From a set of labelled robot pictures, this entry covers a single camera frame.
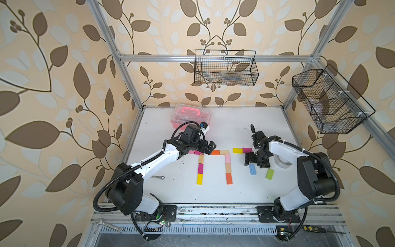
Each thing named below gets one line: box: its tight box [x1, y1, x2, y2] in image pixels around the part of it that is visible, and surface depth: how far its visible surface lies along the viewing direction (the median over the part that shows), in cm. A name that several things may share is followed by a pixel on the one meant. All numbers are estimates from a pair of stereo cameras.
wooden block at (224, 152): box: [219, 149, 230, 155], surface depth 98 cm
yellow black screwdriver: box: [303, 224, 347, 234], surface depth 70 cm
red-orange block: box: [225, 172, 233, 185], surface depth 87 cm
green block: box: [265, 168, 275, 181], surface depth 89 cm
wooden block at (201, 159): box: [198, 154, 205, 164], surface depth 95 cm
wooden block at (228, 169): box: [225, 163, 232, 174], surface depth 92 cm
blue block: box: [248, 163, 257, 175], surface depth 90 cm
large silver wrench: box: [95, 217, 124, 235], surface depth 73 cm
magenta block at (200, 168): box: [197, 163, 204, 174], surface depth 91 cm
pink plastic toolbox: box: [171, 103, 212, 130], surface depth 105 cm
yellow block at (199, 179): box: [196, 173, 204, 186], surface depth 88 cm
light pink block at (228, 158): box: [224, 153, 231, 164], surface depth 95 cm
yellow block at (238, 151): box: [232, 148, 244, 154], surface depth 98 cm
